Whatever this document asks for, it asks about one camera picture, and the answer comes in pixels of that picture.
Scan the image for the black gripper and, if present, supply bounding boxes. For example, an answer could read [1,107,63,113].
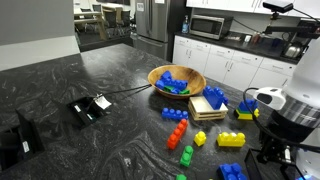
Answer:
[258,110,314,165]

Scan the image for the black mesh box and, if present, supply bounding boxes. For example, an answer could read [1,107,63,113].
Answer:
[244,148,303,180]

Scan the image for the yellow stacked toy block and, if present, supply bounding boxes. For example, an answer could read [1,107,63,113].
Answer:
[234,108,261,121]

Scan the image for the long yellow toy block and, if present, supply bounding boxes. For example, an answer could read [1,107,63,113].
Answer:
[216,131,247,148]

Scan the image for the wide blue toy block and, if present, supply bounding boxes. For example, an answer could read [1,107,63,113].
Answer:
[216,162,248,180]

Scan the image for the green stacked toy block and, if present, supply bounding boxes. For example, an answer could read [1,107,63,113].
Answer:
[237,109,259,116]

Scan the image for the small yellow toy block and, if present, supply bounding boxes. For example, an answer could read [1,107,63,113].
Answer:
[193,130,208,147]

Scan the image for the light wooden board stack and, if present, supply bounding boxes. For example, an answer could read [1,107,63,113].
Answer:
[187,95,230,122]

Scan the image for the large blue toy block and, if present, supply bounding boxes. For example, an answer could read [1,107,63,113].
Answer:
[202,85,230,111]

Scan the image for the green two-stud block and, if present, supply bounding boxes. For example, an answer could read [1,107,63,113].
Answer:
[179,145,195,168]

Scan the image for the long red toy block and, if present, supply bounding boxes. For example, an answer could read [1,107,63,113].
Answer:
[166,118,189,151]

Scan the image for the silver kettle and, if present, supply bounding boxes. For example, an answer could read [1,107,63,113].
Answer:
[282,41,306,61]

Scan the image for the blue cup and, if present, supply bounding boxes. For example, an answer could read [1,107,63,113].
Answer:
[271,37,283,48]

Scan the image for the round wooden bowl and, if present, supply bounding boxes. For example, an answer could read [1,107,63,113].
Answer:
[147,64,208,100]

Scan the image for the brown bottle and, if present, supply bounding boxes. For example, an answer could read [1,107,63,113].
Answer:
[251,31,262,45]

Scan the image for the black kitchen countertop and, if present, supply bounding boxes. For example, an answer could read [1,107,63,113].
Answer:
[174,31,304,66]

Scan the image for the silver microwave oven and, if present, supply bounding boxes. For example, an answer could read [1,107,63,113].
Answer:
[188,14,234,41]

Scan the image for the white upper kitchen cabinets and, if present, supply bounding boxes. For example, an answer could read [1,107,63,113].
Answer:
[185,0,320,18]

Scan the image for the blue soap bottle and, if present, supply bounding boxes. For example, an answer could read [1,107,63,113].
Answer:
[181,14,190,35]

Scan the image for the white paper tag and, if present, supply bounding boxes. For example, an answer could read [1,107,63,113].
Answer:
[93,94,113,110]

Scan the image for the stainless steel refrigerator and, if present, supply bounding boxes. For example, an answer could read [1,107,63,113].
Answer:
[134,0,179,63]

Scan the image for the dark office chair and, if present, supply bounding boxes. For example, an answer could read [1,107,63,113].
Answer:
[103,7,123,36]
[120,9,133,33]

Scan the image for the wooden meeting table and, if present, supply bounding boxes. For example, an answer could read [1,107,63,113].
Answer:
[73,11,109,42]

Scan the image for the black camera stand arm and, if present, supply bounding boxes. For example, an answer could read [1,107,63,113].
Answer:
[264,12,320,40]

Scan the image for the black camera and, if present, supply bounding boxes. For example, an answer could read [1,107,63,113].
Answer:
[262,0,295,14]

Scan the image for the thin black table cable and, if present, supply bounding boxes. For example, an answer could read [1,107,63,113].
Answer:
[99,83,153,99]

